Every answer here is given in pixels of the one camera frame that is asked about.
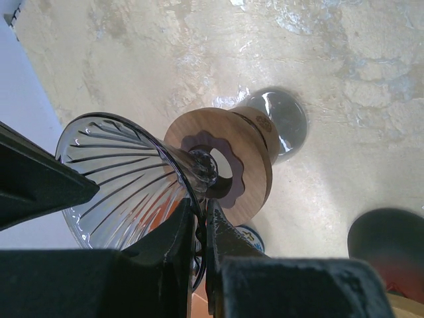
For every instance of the smoky glass dripper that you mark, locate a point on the smoky glass dripper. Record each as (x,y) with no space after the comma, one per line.
(141,181)

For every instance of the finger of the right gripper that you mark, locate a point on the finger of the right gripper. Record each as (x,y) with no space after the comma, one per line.
(34,183)

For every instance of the clear glass carafe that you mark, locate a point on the clear glass carafe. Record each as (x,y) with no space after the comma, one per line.
(279,119)

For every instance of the orange coffee filter box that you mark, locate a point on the orange coffee filter box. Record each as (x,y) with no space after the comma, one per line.
(199,301)

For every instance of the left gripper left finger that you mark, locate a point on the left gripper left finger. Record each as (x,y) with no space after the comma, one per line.
(151,278)

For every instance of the small blue white jar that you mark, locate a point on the small blue white jar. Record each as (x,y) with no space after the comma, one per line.
(252,237)

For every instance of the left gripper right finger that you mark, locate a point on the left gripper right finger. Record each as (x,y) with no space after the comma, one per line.
(241,281)

